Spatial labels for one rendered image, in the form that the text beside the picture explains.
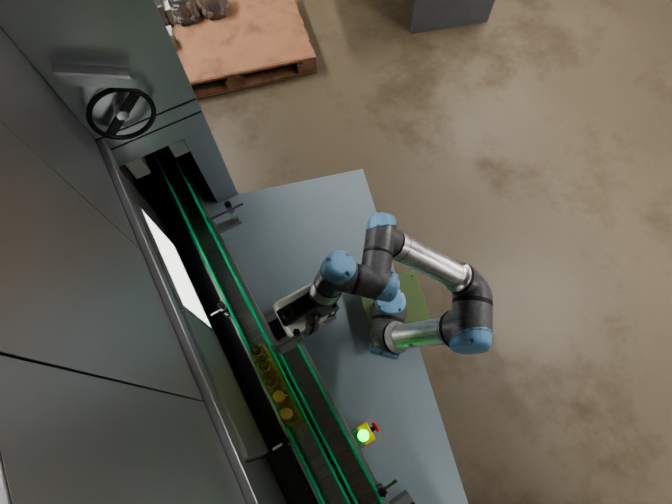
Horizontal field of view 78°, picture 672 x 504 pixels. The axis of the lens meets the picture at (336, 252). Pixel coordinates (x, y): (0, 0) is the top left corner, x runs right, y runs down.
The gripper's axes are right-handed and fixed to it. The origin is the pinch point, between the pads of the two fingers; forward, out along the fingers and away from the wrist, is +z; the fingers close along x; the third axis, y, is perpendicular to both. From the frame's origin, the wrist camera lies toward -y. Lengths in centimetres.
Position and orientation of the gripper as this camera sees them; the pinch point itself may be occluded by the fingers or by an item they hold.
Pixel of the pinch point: (300, 326)
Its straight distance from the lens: 123.1
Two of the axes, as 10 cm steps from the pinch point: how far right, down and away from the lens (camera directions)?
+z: -2.9, 5.4, 7.9
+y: 8.2, -2.9, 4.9
